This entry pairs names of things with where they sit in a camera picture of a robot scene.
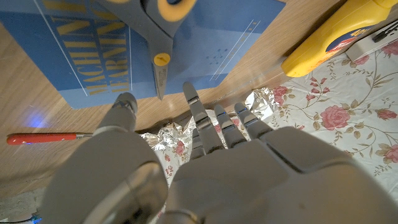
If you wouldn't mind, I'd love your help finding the white power strip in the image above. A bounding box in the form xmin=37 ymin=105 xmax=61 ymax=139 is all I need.
xmin=345 ymin=20 xmax=398 ymax=62

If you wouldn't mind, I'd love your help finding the yellow mustard bottle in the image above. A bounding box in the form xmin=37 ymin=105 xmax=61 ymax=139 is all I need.
xmin=281 ymin=0 xmax=398 ymax=78

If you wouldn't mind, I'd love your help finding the fork with red handle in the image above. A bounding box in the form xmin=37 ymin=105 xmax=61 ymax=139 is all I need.
xmin=6 ymin=132 xmax=94 ymax=146

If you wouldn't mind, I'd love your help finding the floral backdrop cloth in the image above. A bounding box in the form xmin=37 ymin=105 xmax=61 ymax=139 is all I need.
xmin=155 ymin=40 xmax=398 ymax=218

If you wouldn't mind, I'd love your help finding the blue notebook with gold lettering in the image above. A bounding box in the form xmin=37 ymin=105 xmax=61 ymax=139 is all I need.
xmin=0 ymin=0 xmax=287 ymax=110

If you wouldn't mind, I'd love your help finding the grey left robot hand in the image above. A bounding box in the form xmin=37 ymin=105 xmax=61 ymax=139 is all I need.
xmin=39 ymin=81 xmax=398 ymax=224

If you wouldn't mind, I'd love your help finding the aluminum foil sheet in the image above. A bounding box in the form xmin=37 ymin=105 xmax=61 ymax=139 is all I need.
xmin=139 ymin=86 xmax=277 ymax=153

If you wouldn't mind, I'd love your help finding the black power strip cable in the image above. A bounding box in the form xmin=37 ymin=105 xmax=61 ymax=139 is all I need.
xmin=372 ymin=27 xmax=398 ymax=44

